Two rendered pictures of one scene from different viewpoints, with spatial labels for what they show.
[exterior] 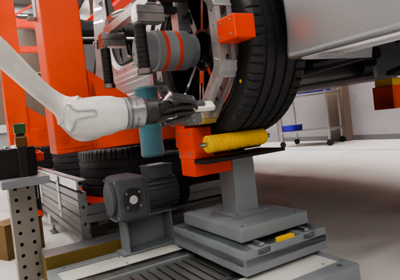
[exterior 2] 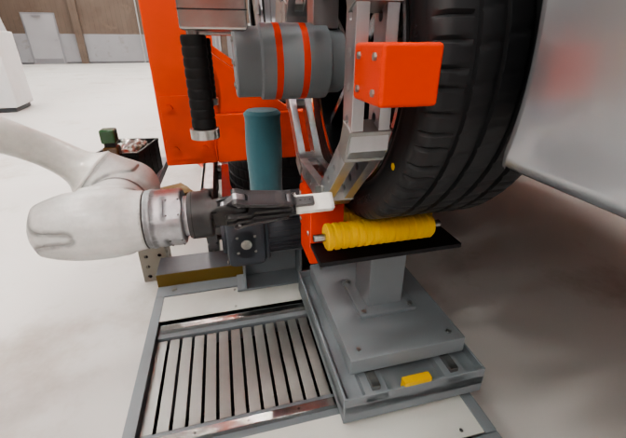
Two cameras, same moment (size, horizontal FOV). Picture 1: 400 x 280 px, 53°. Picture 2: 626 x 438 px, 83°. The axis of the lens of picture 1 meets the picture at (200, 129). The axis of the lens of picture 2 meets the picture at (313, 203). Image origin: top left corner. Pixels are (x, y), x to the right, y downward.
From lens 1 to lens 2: 0.80 m
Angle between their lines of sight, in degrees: 28
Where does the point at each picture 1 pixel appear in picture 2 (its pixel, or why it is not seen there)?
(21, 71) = not seen: outside the picture
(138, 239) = (263, 266)
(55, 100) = (58, 166)
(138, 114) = (165, 236)
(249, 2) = not seen: outside the picture
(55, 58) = (157, 33)
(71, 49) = not seen: hidden behind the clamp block
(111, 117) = (102, 244)
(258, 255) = (366, 402)
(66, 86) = (176, 76)
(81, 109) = (41, 231)
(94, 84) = (217, 75)
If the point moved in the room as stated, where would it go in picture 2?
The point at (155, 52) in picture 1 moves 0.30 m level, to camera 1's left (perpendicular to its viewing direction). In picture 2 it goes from (253, 73) to (117, 70)
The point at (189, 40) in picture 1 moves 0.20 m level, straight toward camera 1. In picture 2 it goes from (326, 50) to (289, 53)
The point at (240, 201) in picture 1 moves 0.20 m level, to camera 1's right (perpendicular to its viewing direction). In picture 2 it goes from (374, 294) to (454, 307)
